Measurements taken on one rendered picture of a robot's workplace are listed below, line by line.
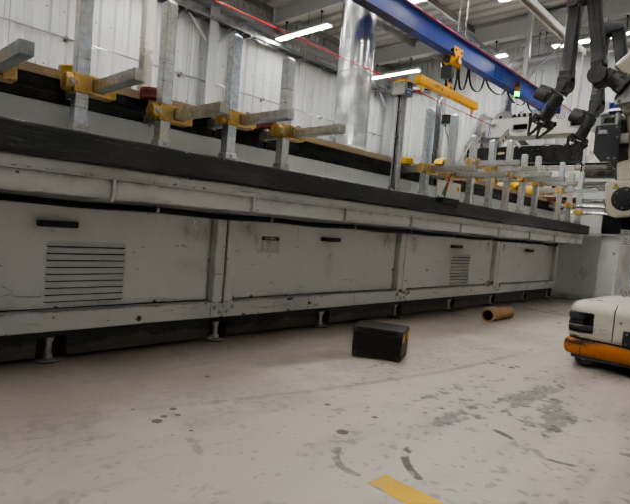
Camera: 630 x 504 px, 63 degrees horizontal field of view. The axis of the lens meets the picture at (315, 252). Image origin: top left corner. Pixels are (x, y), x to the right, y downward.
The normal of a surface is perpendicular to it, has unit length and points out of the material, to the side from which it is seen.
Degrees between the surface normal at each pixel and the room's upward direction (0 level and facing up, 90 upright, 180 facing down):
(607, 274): 90
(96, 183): 90
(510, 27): 90
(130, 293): 90
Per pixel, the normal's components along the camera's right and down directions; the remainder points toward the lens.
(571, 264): -0.69, -0.02
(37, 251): 0.72, 0.10
